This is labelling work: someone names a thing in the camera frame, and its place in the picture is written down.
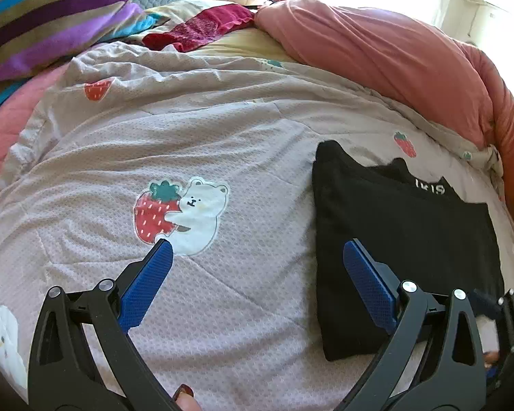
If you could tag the person's right hand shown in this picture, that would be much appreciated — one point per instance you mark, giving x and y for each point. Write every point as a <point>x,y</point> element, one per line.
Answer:
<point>491,358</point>

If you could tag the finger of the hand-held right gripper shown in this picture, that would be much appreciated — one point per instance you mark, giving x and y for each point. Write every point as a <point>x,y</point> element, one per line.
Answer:
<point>485,305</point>

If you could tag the person's left hand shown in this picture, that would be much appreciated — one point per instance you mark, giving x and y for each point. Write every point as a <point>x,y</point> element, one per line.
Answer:
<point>187,399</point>

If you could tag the cream cloth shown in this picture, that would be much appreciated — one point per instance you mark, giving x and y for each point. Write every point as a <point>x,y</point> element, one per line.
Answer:
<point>240,49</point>

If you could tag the black printed t-shirt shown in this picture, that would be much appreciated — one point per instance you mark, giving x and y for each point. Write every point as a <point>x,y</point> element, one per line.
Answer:
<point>389,214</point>

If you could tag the strawberry bear print blanket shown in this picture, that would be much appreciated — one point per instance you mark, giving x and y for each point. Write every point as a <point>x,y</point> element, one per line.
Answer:
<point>240,158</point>

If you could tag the pink quilted bed sheet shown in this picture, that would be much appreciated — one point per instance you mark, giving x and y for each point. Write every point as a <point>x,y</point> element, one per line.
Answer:
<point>0,137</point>

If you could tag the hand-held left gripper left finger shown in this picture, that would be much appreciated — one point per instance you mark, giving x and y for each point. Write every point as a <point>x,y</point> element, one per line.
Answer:
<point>147,287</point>

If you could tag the striped colourful pillow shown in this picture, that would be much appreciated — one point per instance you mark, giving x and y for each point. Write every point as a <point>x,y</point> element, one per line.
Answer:
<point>47,21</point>

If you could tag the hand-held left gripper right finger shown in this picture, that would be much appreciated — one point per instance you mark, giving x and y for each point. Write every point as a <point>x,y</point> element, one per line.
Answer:
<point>370,287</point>

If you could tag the dark red velvet cloth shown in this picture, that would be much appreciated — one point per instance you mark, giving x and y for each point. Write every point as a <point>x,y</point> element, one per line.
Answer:
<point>205,23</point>

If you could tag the salmon pink duvet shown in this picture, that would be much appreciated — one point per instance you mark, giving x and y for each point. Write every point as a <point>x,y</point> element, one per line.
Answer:
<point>368,51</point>

